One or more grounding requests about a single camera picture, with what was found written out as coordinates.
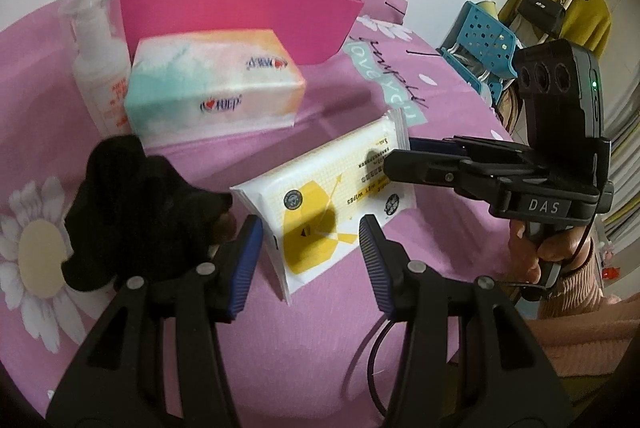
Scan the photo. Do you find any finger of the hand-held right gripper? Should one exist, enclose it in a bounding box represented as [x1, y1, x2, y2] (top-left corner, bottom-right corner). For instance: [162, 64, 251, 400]
[384, 148, 521, 204]
[409, 135, 538, 166]

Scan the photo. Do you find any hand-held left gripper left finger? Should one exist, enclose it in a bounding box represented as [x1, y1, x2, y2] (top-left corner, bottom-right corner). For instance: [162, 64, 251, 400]
[47, 214, 264, 428]

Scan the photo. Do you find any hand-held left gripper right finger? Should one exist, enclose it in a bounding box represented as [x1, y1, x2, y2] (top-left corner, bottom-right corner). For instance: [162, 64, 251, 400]
[359, 214, 576, 428]

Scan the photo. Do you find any white and yellow wipes pack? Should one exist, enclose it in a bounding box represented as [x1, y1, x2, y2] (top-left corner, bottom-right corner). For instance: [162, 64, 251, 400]
[230, 110, 418, 307]

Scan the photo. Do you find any black soft cloth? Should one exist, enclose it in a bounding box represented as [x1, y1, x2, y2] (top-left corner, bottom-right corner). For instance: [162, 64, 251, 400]
[59, 133, 237, 295]

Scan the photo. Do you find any pink box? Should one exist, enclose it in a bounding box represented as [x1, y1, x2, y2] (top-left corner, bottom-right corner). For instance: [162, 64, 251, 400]
[81, 0, 364, 68]

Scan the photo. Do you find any person's right forearm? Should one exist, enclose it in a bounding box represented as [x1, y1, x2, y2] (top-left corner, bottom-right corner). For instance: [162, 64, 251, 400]
[522, 248, 640, 380]

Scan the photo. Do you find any person's right hand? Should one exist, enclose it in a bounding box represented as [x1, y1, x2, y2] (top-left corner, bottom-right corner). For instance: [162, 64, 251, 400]
[509, 227, 592, 285]

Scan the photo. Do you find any mustard yellow jacket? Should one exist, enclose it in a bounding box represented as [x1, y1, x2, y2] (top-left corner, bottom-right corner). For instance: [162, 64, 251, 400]
[499, 0, 614, 60]

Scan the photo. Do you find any black bag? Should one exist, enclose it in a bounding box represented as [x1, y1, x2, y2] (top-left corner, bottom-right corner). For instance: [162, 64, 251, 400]
[516, 0, 569, 35]

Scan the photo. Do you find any blue plastic chair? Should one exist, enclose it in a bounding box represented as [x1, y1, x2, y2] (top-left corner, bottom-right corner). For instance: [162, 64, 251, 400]
[439, 0, 522, 95]

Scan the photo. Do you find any pink daisy print bedsheet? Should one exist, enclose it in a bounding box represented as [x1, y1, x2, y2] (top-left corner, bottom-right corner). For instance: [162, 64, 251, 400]
[0, 0, 531, 428]

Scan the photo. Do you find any pastel tissue pack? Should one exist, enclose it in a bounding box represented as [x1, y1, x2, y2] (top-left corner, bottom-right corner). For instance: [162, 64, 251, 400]
[123, 28, 307, 147]

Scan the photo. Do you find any white pump bottle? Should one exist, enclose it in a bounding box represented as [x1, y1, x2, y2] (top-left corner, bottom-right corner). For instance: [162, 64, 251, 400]
[56, 0, 135, 137]

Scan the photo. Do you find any black cable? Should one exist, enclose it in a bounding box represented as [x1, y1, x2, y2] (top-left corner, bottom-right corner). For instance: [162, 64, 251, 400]
[366, 318, 402, 411]
[500, 208, 602, 302]

